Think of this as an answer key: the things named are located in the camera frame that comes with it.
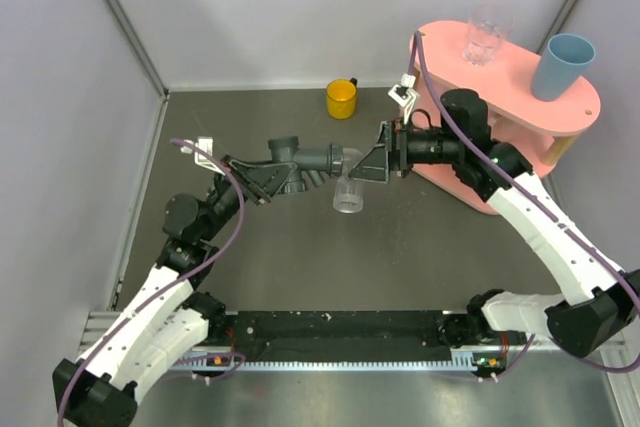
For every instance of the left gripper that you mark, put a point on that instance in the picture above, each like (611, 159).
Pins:
(262, 180)

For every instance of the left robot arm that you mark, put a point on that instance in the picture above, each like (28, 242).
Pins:
(169, 315)

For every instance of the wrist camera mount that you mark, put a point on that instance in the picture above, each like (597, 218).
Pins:
(202, 149)
(404, 94)

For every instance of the clear trap with grey nut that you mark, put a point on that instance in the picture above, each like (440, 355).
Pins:
(348, 194)

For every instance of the grey plastic pipe fitting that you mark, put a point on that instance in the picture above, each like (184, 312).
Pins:
(315, 163)

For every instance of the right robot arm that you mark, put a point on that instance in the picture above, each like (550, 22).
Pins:
(597, 297)

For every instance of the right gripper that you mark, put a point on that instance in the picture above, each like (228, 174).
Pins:
(390, 151)

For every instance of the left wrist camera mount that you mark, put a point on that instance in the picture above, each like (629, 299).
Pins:
(202, 149)

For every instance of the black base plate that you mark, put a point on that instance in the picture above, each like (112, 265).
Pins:
(347, 336)

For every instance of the pink three-tier shelf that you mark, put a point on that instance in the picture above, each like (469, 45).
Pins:
(541, 131)

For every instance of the tall blue cup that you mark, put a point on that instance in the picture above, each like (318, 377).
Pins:
(566, 57)

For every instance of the grey slotted cable duct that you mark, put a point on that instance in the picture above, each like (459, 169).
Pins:
(459, 361)

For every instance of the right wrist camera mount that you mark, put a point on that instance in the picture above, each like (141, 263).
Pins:
(404, 94)

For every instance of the yellow mug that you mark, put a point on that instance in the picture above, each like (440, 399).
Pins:
(341, 98)

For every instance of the clear drinking glass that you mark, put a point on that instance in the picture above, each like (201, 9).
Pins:
(488, 28)

